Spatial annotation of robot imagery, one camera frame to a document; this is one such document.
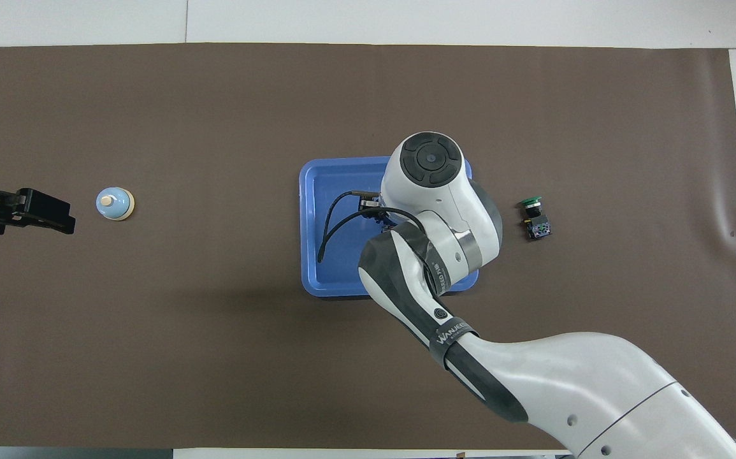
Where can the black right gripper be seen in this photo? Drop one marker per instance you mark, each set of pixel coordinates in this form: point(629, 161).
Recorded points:
point(380, 210)

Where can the green push button switch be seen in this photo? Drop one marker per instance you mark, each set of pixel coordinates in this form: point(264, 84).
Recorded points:
point(537, 227)

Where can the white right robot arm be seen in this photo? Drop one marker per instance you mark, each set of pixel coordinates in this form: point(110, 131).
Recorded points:
point(533, 376)

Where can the blue plastic tray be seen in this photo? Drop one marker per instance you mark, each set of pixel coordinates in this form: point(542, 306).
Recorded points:
point(317, 271)

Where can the light blue desk bell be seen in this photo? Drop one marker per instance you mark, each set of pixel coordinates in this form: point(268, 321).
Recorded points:
point(113, 204)

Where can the brown table mat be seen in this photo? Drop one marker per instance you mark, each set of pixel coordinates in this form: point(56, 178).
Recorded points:
point(183, 357)

